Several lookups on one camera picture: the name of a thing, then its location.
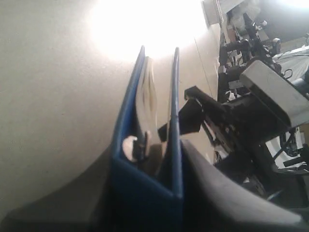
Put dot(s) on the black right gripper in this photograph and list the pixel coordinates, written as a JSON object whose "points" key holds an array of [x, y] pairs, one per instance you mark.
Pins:
{"points": [[235, 126]]}

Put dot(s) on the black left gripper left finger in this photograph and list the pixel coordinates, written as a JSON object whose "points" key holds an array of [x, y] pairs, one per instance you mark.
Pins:
{"points": [[82, 205]]}

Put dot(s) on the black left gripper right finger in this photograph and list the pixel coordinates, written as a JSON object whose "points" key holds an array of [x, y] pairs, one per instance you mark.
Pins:
{"points": [[214, 203]]}

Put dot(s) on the blue ring binder notebook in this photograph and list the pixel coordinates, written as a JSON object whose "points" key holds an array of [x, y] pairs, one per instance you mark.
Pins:
{"points": [[146, 166]]}

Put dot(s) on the background robot equipment clutter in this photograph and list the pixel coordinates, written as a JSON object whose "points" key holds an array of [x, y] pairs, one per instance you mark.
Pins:
{"points": [[244, 40]]}

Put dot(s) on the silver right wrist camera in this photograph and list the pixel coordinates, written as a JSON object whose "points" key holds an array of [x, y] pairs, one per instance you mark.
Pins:
{"points": [[288, 101]]}

